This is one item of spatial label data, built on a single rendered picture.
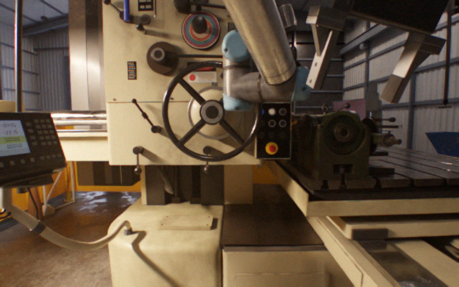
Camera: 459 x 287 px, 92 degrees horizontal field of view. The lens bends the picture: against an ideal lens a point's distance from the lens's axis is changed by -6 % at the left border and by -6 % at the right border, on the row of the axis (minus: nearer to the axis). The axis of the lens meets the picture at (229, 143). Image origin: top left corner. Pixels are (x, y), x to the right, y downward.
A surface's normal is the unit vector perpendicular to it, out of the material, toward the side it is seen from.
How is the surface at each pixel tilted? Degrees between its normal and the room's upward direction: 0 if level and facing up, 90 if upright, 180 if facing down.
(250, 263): 90
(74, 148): 90
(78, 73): 90
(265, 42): 141
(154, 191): 90
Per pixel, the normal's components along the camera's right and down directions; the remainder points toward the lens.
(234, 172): -0.01, 0.10
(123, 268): -0.43, 0.09
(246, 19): -0.21, 0.90
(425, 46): 0.10, 0.48
